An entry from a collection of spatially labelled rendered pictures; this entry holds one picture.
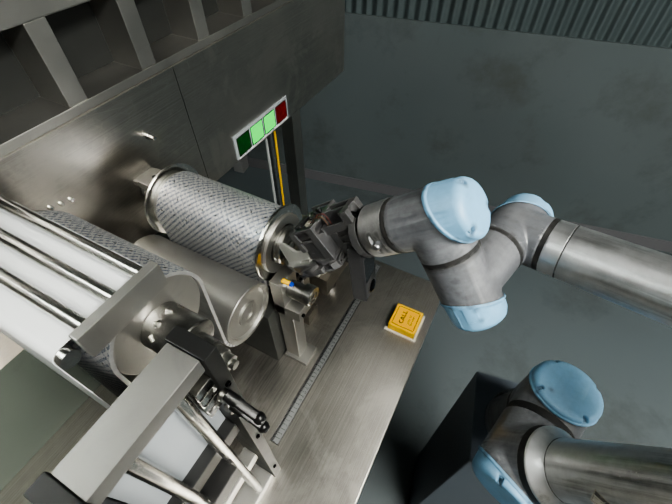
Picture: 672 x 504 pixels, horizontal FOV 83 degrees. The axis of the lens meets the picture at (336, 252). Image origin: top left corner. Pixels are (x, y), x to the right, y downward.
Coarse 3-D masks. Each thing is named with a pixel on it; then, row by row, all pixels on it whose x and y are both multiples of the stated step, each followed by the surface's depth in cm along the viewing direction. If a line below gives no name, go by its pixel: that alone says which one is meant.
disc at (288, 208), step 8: (280, 208) 65; (288, 208) 67; (296, 208) 70; (272, 216) 63; (280, 216) 65; (272, 224) 64; (264, 232) 62; (264, 240) 63; (256, 256) 63; (256, 264) 64; (264, 272) 67
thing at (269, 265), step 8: (168, 176) 73; (160, 184) 72; (288, 216) 67; (296, 216) 70; (280, 224) 65; (296, 224) 71; (272, 232) 64; (272, 240) 65; (264, 248) 64; (264, 256) 64; (264, 264) 66; (272, 264) 68; (272, 272) 69
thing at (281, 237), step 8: (288, 224) 68; (280, 232) 66; (288, 232) 66; (280, 240) 65; (288, 240) 67; (272, 248) 66; (296, 248) 71; (272, 256) 67; (280, 256) 66; (280, 264) 68
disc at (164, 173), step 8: (168, 168) 72; (176, 168) 74; (184, 168) 76; (192, 168) 78; (160, 176) 71; (152, 184) 70; (152, 192) 71; (152, 200) 71; (144, 208) 71; (152, 208) 72; (152, 216) 73; (152, 224) 74; (160, 224) 75
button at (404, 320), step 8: (400, 304) 99; (400, 312) 97; (408, 312) 97; (416, 312) 97; (392, 320) 96; (400, 320) 96; (408, 320) 96; (416, 320) 96; (392, 328) 96; (400, 328) 94; (408, 328) 94; (416, 328) 94; (408, 336) 95
